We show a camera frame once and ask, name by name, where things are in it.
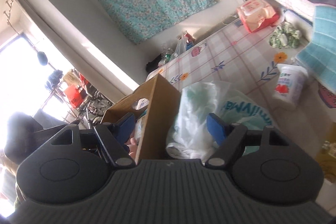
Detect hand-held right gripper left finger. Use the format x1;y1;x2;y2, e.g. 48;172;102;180
51;112;135;168

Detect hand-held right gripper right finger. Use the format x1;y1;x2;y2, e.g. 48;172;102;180
206;113;289;168

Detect white teal cotton swab bag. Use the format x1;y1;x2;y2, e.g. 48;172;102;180
134;112;148;141

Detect cardboard box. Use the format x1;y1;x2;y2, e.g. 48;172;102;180
100;74;182;165

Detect teal checked towel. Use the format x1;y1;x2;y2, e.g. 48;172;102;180
294;4;336;89

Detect white plastic bag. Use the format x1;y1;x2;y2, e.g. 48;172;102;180
165;80;274;159

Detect wheelchair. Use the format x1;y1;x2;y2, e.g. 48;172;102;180
78;89;114;131

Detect red basket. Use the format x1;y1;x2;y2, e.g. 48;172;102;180
64;84;85;107

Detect black bag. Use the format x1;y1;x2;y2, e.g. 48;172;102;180
145;55;164;73

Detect checked bed sheet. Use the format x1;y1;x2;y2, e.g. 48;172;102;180
145;17;336;119

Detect white plastic cup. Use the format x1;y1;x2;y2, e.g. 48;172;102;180
271;63;309;111

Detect clear plastic bag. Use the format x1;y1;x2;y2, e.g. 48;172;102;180
157;32;197;67

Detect green scrunchie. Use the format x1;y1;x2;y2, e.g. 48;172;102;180
268;21;301;50

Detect pink wet wipes pack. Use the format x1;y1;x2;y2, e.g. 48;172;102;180
236;0;282;33

